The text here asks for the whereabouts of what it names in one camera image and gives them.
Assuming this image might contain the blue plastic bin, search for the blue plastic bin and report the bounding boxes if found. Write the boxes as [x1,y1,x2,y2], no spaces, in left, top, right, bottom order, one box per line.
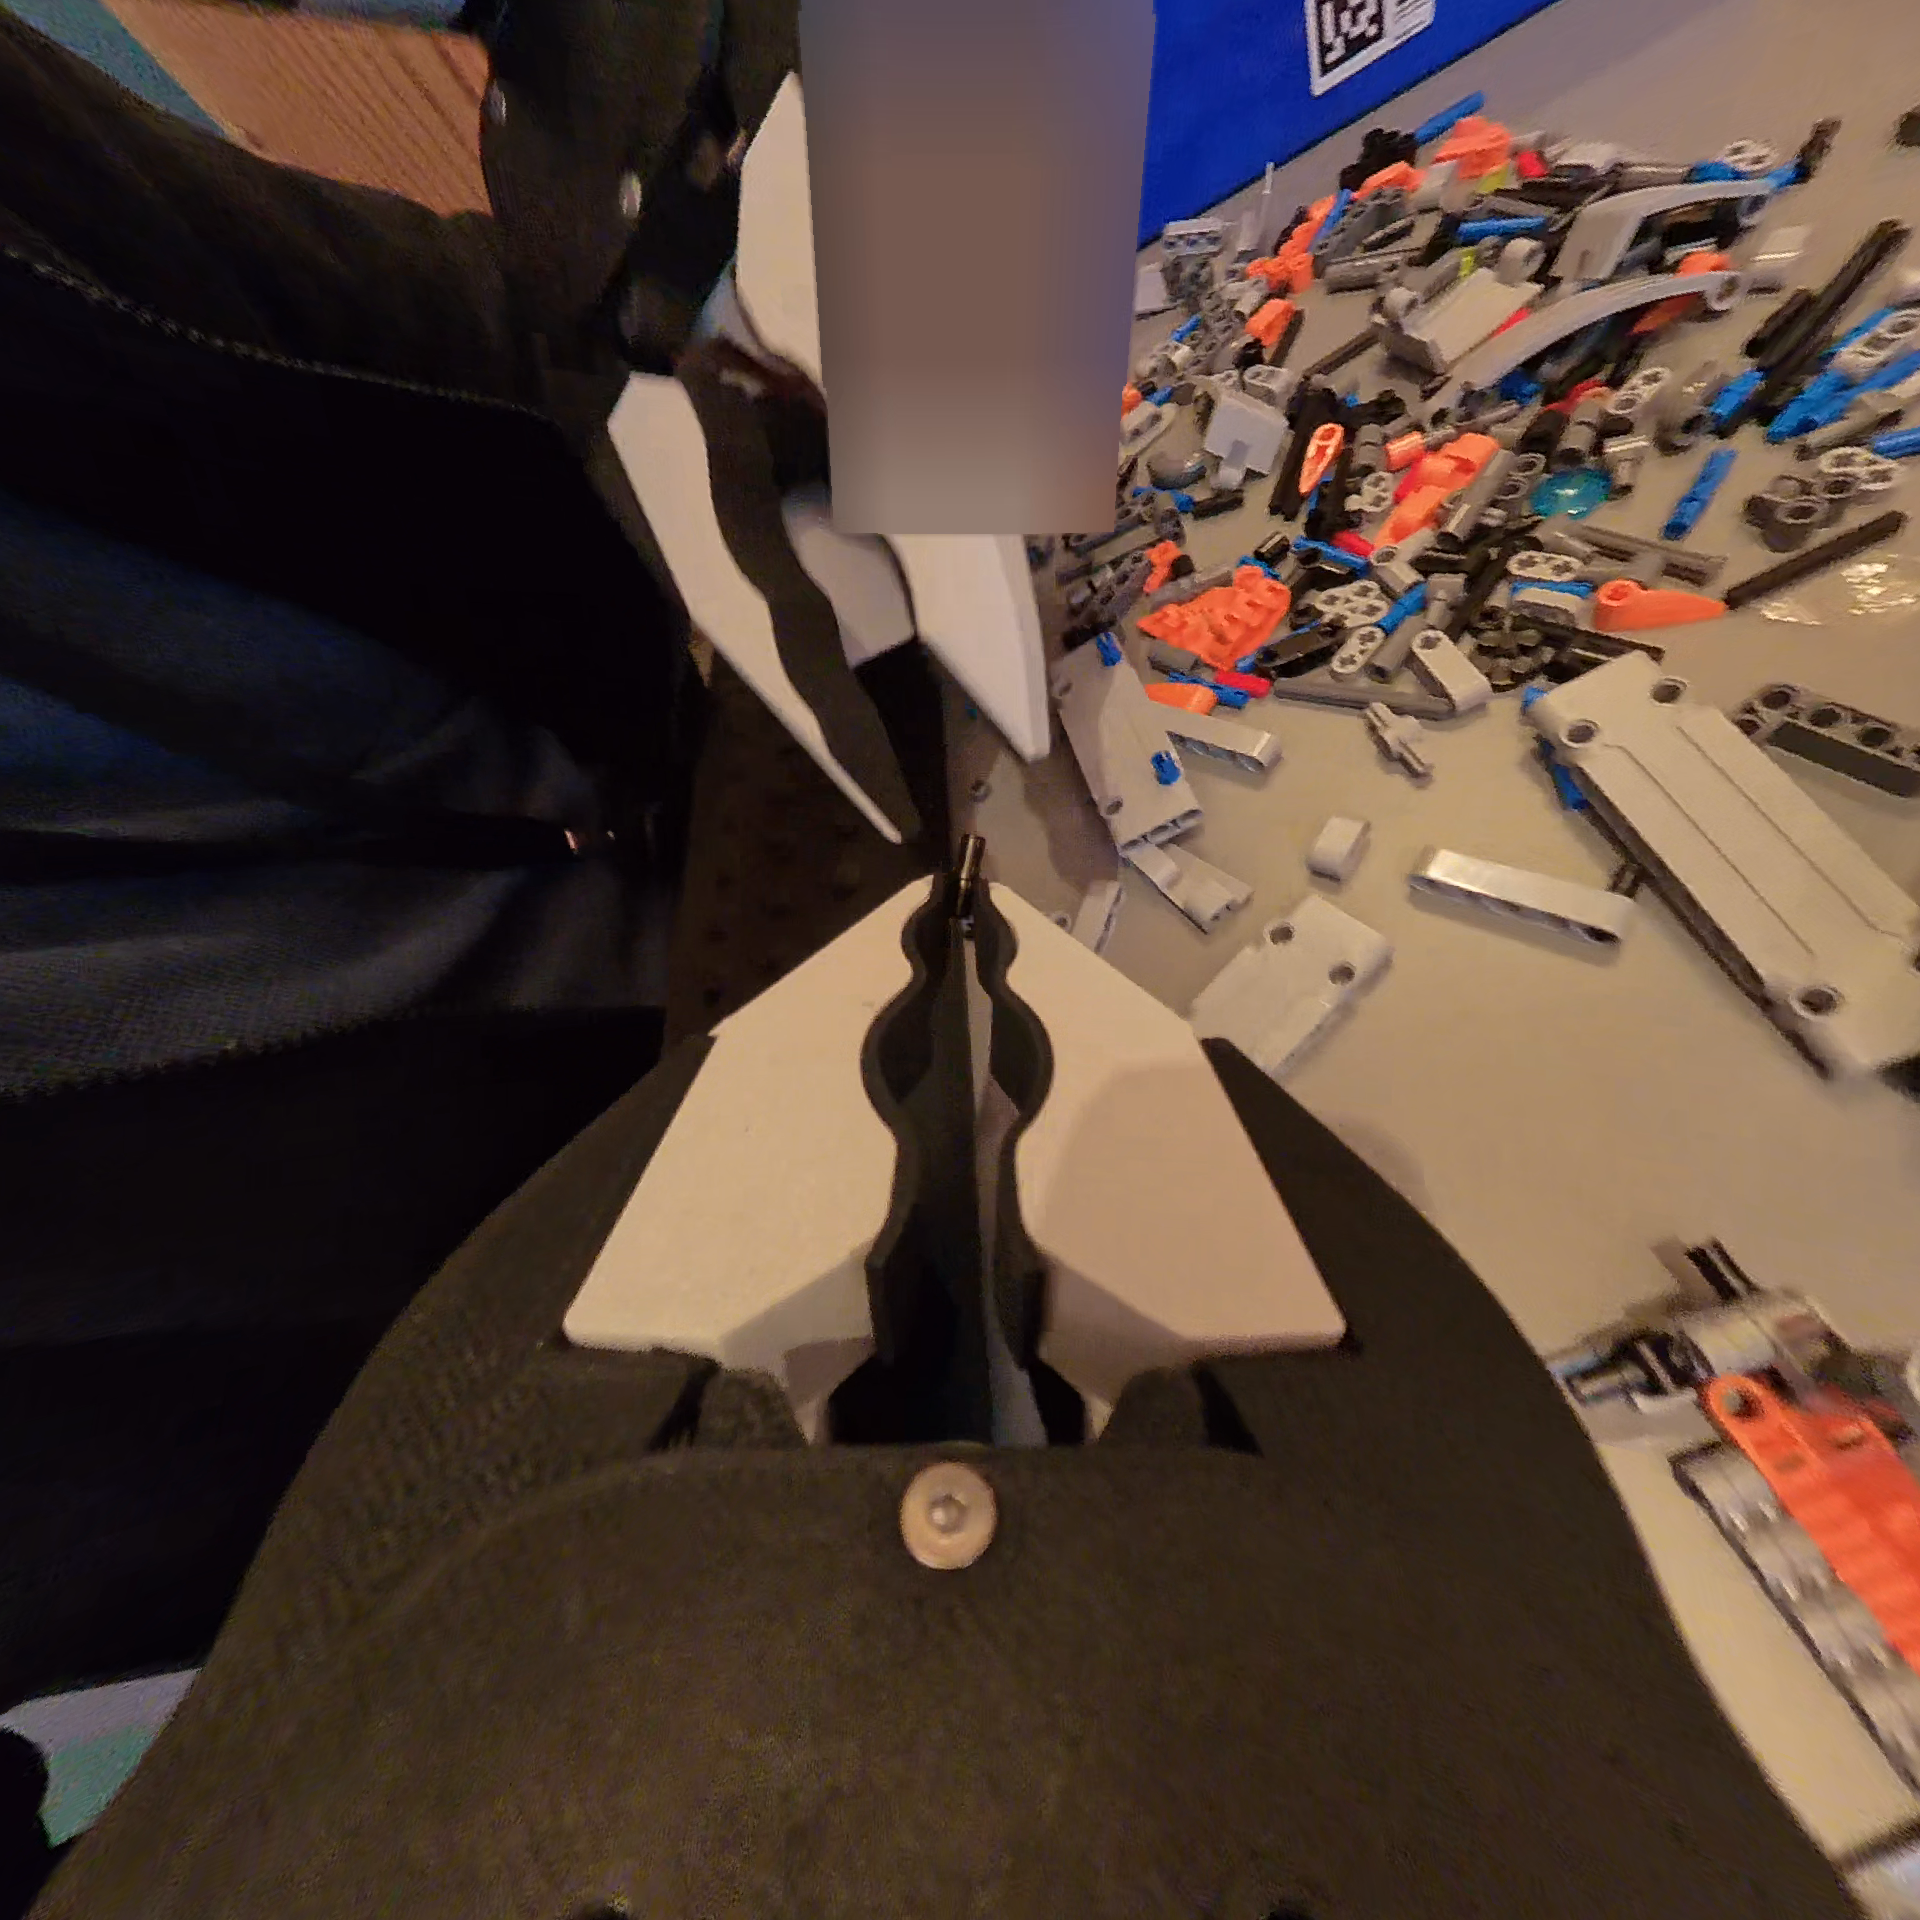
[1141,0,1562,243]

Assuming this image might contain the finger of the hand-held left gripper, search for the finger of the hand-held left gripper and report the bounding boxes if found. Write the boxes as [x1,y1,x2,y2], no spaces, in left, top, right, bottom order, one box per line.
[730,74,1056,764]
[611,370,921,853]

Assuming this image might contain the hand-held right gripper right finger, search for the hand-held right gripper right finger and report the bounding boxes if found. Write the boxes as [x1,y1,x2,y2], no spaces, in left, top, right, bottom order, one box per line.
[972,880,1350,1434]

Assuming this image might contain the pile of small building pieces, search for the pile of small building pieces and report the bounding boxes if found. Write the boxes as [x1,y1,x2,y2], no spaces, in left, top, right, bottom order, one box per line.
[1035,90,1920,1077]

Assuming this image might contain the black perforated mat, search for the black perforated mat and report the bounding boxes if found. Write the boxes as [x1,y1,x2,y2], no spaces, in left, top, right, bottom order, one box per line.
[665,676,938,1040]

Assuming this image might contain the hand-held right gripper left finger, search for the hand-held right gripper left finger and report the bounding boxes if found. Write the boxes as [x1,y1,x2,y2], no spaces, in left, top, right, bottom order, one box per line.
[566,880,939,1434]

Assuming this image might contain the orange and grey wing assembly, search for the orange and grey wing assembly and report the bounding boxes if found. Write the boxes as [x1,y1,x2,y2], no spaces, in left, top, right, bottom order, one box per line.
[1545,1238,1920,1785]

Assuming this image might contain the wide light grey panel piece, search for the wide light grey panel piece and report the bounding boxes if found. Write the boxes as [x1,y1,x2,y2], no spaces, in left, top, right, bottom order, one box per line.
[1525,656,1920,1081]

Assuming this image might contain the dark grey studded beam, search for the dark grey studded beam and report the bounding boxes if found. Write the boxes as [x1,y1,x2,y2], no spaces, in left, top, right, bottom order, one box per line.
[1730,681,1920,800]

